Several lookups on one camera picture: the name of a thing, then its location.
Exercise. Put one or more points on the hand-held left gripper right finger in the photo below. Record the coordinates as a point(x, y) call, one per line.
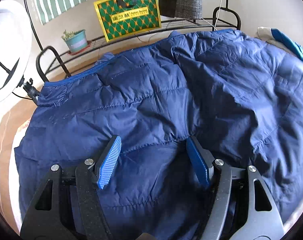
point(197, 162)

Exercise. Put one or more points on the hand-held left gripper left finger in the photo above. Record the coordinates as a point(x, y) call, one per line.
point(109, 162)

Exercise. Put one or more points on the navy quilted puffer jacket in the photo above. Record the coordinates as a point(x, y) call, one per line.
point(154, 100)

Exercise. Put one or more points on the black metal clothes rack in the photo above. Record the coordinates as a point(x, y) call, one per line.
point(62, 63)

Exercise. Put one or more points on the checked bed cover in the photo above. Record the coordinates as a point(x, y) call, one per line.
point(14, 180)

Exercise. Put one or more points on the small potted plant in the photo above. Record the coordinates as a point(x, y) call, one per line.
point(77, 42)

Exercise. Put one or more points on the green and yellow patterned box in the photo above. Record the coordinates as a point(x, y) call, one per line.
point(129, 15)

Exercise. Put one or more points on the blue and white garment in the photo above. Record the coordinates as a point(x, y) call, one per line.
point(286, 40)

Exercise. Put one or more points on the green striped white cloth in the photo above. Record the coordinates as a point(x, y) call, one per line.
point(56, 0)

